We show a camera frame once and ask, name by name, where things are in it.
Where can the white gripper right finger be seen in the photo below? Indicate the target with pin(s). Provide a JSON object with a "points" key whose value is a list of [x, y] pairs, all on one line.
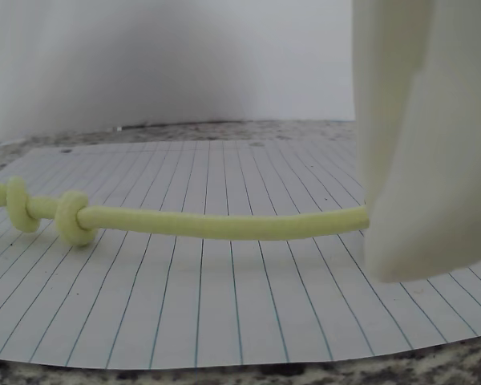
{"points": [[445, 180]]}

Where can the white backdrop board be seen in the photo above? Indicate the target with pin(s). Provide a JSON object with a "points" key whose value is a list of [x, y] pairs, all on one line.
{"points": [[144, 60]]}

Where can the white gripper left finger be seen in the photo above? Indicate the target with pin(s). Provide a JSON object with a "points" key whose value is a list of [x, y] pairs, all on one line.
{"points": [[385, 80]]}

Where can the lined white paper sheet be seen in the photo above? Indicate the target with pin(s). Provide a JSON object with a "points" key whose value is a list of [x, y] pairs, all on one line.
{"points": [[224, 301]]}

